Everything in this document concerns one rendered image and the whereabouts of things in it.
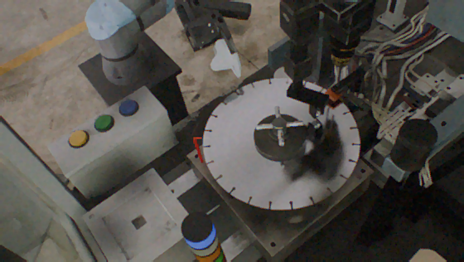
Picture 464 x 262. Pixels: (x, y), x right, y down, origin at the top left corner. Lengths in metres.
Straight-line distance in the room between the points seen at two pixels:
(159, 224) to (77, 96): 1.64
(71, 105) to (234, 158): 1.65
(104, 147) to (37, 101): 1.54
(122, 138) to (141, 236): 0.26
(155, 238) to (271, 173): 0.27
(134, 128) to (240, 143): 0.28
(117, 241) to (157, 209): 0.10
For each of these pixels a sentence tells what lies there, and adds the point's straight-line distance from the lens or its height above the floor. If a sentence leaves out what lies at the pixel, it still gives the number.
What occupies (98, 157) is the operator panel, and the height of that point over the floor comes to 0.89.
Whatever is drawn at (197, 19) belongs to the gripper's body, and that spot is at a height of 1.09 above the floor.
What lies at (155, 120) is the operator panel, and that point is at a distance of 1.06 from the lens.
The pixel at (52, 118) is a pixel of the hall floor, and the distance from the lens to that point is 2.44.
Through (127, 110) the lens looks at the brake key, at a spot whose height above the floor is 0.91.
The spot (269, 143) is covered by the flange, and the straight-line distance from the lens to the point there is 0.89.
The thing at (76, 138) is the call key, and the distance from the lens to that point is 1.08.
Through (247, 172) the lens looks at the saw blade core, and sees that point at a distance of 0.87.
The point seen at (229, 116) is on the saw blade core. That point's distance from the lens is 0.95.
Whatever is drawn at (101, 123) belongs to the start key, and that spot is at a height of 0.91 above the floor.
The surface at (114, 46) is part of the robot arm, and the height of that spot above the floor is 0.89.
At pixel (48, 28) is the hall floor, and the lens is 2.97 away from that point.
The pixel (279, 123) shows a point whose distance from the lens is 0.86.
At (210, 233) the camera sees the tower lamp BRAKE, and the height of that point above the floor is 1.16.
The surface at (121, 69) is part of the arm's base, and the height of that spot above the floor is 0.81.
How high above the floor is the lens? 1.71
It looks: 55 degrees down
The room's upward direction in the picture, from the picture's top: 11 degrees counter-clockwise
